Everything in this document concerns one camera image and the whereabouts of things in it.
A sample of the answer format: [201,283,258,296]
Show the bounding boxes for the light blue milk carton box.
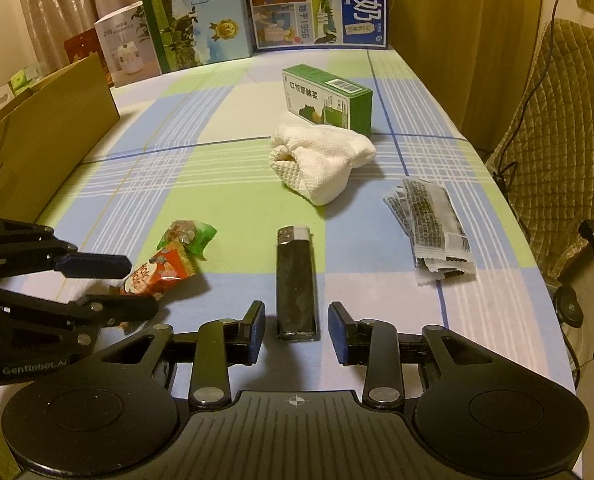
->
[142,0,254,73]

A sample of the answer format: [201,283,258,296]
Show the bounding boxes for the plaid blue green tablecloth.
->
[35,50,569,385]

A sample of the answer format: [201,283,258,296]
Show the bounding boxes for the black lighter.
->
[276,226,318,341]

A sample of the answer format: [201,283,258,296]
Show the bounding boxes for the red snack packet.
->
[110,240,196,300]

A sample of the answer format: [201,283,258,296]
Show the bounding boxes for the white knitted cloth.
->
[270,124,376,206]

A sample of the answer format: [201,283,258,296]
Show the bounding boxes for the green candy packet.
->
[157,220,216,258]

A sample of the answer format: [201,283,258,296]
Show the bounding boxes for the quilted olive chair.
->
[483,17,594,361]

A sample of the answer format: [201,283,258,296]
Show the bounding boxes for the open brown cardboard box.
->
[0,54,120,222]

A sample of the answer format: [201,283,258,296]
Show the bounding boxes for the green tissue packs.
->
[8,62,50,96]

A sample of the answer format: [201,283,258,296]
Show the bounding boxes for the dark blue milk carton box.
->
[248,0,388,51]

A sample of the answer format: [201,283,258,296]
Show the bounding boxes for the red gift box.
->
[64,28,108,72]

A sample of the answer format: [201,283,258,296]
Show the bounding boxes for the black charger cable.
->
[493,0,594,196]

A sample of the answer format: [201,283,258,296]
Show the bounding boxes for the white humidifier product box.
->
[94,1,161,87]

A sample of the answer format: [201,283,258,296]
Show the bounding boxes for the black printed snack packets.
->
[384,177,476,285]

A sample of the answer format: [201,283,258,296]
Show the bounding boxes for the wooden wardrobe door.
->
[388,0,542,153]

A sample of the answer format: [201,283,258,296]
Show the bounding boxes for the green medicine box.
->
[282,64,373,136]

